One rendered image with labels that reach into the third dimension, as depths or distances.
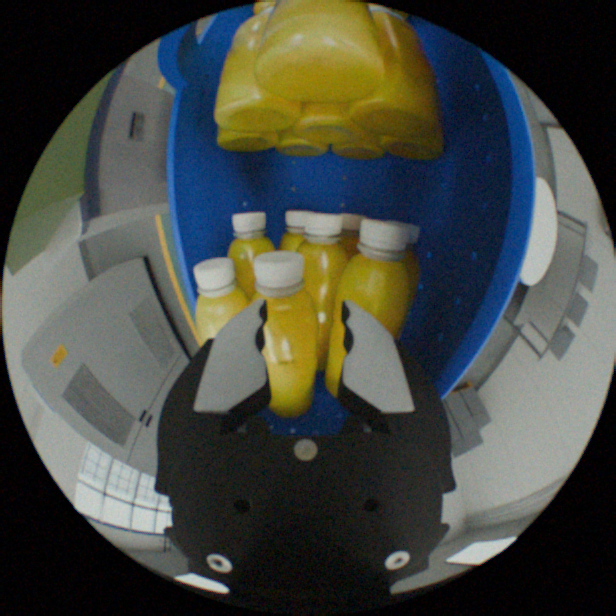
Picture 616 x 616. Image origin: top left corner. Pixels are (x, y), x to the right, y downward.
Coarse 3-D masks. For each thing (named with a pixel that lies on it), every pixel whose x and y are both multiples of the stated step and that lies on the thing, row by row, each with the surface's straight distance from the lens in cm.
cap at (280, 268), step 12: (276, 252) 16; (288, 252) 15; (264, 264) 13; (276, 264) 12; (288, 264) 13; (300, 264) 13; (264, 276) 13; (276, 276) 13; (288, 276) 13; (300, 276) 14
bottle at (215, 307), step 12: (216, 288) 17; (228, 288) 17; (240, 288) 19; (204, 300) 18; (216, 300) 18; (228, 300) 17; (240, 300) 18; (204, 312) 18; (216, 312) 17; (228, 312) 17; (204, 324) 18; (216, 324) 18; (204, 336) 19
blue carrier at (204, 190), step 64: (192, 64) 25; (448, 64) 31; (192, 128) 24; (448, 128) 26; (512, 128) 8; (192, 192) 22; (256, 192) 28; (320, 192) 30; (384, 192) 28; (448, 192) 23; (512, 192) 7; (192, 256) 21; (448, 256) 21; (512, 256) 7; (448, 320) 19; (320, 384) 30; (448, 384) 8
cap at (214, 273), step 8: (200, 264) 19; (208, 264) 19; (216, 264) 18; (224, 264) 17; (232, 264) 18; (200, 272) 17; (208, 272) 17; (216, 272) 17; (224, 272) 17; (232, 272) 18; (200, 280) 17; (208, 280) 17; (216, 280) 17; (224, 280) 17; (232, 280) 18; (208, 288) 17
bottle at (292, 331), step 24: (264, 288) 14; (288, 288) 13; (288, 312) 13; (312, 312) 15; (288, 336) 14; (312, 336) 15; (288, 360) 15; (312, 360) 18; (288, 384) 18; (312, 384) 21; (288, 408) 23
